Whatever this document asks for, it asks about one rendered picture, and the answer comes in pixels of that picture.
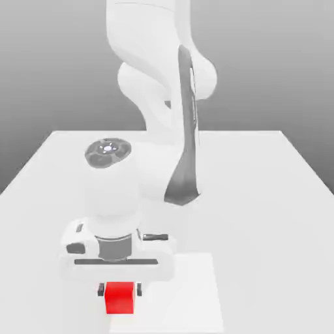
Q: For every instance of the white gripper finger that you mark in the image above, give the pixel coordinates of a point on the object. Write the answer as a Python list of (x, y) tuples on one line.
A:
[(100, 289), (139, 289)]

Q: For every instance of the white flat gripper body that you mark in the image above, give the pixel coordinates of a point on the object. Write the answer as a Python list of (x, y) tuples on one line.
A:
[(117, 271)]

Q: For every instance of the small red cube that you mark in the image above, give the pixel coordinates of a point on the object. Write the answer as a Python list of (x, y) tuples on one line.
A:
[(119, 298)]

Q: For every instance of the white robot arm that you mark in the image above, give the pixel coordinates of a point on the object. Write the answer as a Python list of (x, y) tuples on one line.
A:
[(146, 78)]

